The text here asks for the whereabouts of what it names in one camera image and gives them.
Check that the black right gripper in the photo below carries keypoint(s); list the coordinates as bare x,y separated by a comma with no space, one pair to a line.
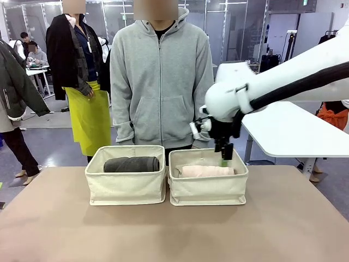
223,131

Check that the pink towel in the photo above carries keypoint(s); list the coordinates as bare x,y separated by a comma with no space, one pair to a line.
207,171

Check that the dark grey towel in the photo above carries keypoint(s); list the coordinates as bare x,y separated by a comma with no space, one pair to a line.
131,164

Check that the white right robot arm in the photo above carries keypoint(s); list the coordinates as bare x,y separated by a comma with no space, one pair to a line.
286,79

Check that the hand of apron person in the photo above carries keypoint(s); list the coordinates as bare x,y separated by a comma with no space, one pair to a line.
88,91

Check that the cream fabric basket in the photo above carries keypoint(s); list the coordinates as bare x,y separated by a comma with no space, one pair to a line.
207,188
125,188

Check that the white table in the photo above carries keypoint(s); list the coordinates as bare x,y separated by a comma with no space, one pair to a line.
286,136

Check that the white shoe rack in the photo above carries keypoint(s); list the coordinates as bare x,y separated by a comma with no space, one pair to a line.
253,66

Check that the person in grey hoodie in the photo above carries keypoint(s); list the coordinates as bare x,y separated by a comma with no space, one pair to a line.
161,82

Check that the black case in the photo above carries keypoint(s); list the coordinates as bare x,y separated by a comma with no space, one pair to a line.
268,62

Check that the person in white shirt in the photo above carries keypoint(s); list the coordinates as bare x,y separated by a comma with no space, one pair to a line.
336,114

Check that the black tripod pole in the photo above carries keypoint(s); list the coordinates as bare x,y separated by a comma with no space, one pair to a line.
289,46

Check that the clothes rack with black garment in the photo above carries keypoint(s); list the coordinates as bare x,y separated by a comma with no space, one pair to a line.
327,36

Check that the white background desk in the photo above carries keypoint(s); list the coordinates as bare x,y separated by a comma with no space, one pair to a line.
38,69

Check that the seated person in grey top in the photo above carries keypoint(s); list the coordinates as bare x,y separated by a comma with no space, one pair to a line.
38,56

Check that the person in dark green jacket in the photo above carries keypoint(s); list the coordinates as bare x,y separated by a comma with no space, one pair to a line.
13,92

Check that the dark haired background person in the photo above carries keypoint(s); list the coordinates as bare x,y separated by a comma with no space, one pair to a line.
24,38

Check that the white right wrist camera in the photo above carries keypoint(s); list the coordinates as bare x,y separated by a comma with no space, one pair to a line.
196,129

